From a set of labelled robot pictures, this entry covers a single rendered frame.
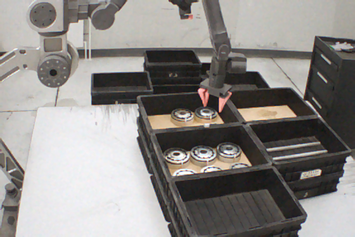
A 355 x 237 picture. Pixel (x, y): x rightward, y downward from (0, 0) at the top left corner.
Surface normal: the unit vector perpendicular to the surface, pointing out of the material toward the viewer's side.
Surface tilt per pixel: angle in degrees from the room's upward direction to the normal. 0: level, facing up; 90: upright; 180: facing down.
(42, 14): 90
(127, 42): 90
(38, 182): 0
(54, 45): 90
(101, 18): 89
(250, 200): 0
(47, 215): 0
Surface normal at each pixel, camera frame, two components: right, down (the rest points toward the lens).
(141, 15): 0.17, 0.51
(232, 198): 0.07, -0.86
